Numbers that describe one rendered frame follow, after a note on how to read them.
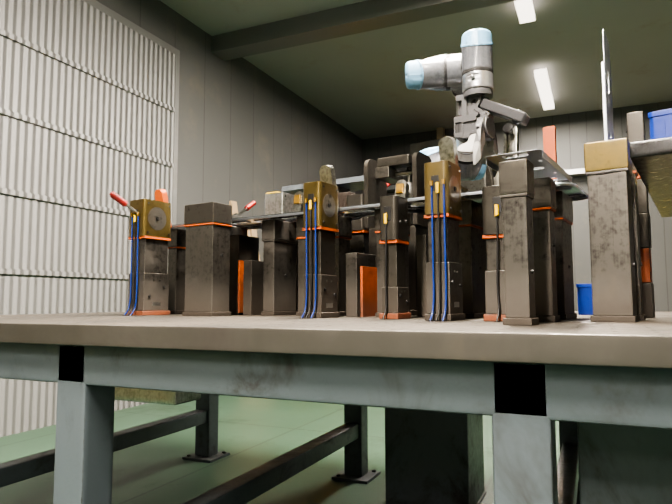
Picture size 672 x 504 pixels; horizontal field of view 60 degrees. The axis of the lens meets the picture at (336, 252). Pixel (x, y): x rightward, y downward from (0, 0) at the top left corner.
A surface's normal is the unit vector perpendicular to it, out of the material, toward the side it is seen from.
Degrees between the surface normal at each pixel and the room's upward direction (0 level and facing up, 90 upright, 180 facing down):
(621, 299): 90
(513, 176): 90
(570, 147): 90
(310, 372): 90
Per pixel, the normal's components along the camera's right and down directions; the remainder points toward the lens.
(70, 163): 0.91, -0.04
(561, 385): -0.41, -0.07
